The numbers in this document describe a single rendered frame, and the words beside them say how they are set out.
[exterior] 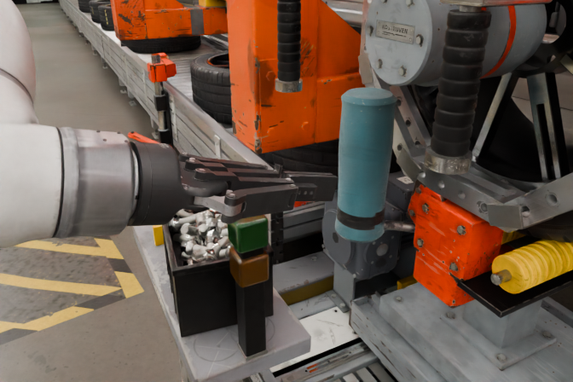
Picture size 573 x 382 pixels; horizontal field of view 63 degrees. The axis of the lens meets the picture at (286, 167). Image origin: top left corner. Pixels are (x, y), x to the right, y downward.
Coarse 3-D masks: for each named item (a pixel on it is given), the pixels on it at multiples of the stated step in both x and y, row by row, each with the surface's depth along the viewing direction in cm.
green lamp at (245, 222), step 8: (256, 216) 55; (264, 216) 55; (232, 224) 54; (240, 224) 53; (248, 224) 54; (256, 224) 54; (264, 224) 54; (232, 232) 55; (240, 232) 53; (248, 232) 54; (256, 232) 54; (264, 232) 55; (232, 240) 56; (240, 240) 54; (248, 240) 54; (256, 240) 55; (264, 240) 55; (240, 248) 54; (248, 248) 55; (256, 248) 55
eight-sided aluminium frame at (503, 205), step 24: (360, 48) 89; (360, 72) 91; (408, 96) 87; (408, 120) 88; (408, 144) 83; (408, 168) 83; (456, 192) 74; (480, 192) 70; (504, 192) 71; (552, 192) 59; (480, 216) 70; (504, 216) 66; (528, 216) 63; (552, 216) 60
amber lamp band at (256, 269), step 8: (232, 248) 58; (232, 256) 57; (256, 256) 56; (264, 256) 56; (232, 264) 58; (240, 264) 55; (248, 264) 55; (256, 264) 56; (264, 264) 57; (232, 272) 58; (240, 272) 56; (248, 272) 56; (256, 272) 56; (264, 272) 57; (240, 280) 56; (248, 280) 56; (256, 280) 57; (264, 280) 58
